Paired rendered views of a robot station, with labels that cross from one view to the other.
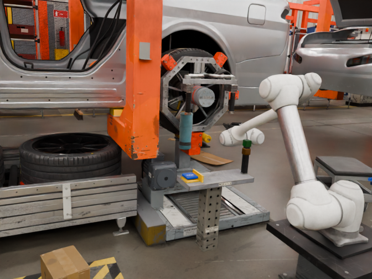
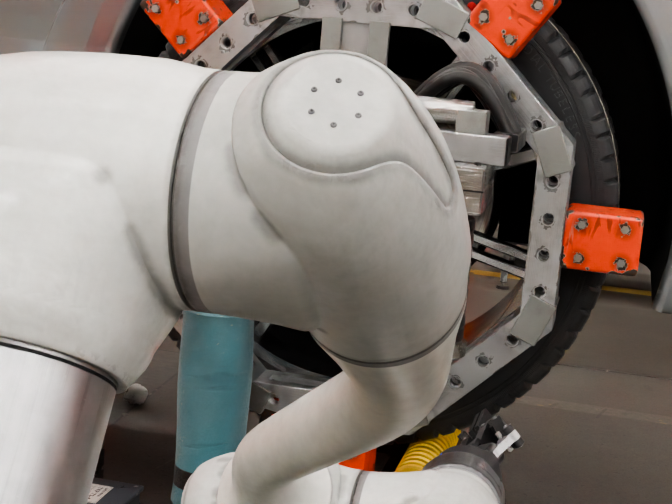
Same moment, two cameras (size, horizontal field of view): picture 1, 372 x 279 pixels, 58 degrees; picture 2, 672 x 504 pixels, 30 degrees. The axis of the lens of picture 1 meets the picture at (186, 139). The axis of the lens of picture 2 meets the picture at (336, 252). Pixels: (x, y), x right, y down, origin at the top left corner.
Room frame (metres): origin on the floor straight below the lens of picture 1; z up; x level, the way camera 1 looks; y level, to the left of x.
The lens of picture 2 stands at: (1.25, -1.01, 1.10)
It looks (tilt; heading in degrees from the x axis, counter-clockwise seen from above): 11 degrees down; 38
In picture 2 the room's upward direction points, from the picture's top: 5 degrees clockwise
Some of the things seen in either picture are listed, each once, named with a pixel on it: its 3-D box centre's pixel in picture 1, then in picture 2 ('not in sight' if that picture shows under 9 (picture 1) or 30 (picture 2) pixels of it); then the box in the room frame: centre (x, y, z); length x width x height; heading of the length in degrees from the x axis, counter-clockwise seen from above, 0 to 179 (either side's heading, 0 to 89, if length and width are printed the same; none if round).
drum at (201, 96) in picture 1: (200, 96); not in sight; (2.40, -0.08, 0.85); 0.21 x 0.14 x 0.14; 26
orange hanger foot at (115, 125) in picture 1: (127, 117); not in sight; (2.26, 0.41, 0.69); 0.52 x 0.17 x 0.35; 26
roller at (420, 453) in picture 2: (200, 135); (428, 455); (2.61, -0.12, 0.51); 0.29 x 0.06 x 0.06; 26
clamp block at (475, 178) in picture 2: (231, 87); (465, 183); (2.35, -0.30, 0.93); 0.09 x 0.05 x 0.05; 26
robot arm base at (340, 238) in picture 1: (344, 229); not in sight; (1.49, -0.80, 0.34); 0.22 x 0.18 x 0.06; 108
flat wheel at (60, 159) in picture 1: (72, 159); not in sight; (2.20, 0.77, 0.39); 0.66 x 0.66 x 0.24
